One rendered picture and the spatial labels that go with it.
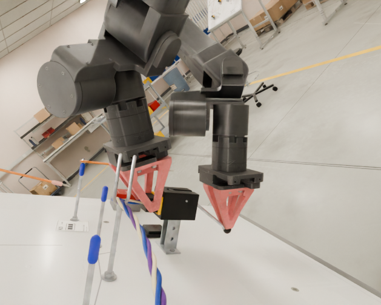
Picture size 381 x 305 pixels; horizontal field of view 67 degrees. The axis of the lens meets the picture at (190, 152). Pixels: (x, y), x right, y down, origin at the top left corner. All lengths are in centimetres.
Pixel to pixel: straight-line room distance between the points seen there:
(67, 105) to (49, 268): 18
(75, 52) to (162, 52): 9
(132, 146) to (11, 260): 19
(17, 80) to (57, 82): 829
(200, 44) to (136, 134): 23
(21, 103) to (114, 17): 819
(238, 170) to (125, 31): 25
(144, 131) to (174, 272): 18
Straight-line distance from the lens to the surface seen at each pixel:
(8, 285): 36
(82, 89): 31
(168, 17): 33
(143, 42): 33
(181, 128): 44
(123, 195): 62
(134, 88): 37
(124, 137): 37
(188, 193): 43
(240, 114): 45
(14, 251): 43
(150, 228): 51
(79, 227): 51
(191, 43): 54
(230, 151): 45
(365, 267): 163
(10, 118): 850
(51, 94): 34
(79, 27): 910
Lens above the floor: 130
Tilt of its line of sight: 20 degrees down
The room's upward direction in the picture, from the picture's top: 39 degrees counter-clockwise
